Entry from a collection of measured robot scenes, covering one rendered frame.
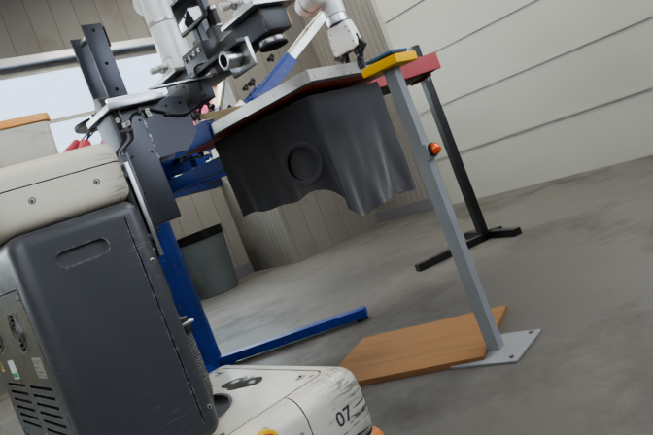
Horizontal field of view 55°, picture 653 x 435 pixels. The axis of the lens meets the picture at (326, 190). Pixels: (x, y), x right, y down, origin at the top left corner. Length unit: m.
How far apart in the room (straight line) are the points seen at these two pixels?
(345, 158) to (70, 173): 1.06
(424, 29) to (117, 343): 4.84
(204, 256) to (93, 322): 4.69
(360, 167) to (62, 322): 1.22
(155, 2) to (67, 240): 0.97
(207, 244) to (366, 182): 3.87
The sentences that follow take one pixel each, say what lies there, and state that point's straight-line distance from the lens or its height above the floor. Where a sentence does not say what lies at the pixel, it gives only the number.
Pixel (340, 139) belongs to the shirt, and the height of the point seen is 0.79.
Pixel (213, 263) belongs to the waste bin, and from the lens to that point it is 5.91.
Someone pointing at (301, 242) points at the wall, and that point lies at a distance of 6.05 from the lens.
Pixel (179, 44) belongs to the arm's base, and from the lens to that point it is 1.96.
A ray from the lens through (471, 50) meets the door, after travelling 5.48.
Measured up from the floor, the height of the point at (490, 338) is 0.05.
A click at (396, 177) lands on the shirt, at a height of 0.59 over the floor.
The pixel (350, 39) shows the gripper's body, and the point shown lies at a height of 1.08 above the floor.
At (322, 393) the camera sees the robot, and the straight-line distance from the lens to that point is 1.42.
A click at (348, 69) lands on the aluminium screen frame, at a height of 0.99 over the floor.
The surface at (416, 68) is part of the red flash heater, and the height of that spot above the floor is 1.05.
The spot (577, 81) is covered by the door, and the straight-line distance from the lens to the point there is 5.07.
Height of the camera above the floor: 0.70
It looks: 1 degrees down
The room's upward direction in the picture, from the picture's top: 21 degrees counter-clockwise
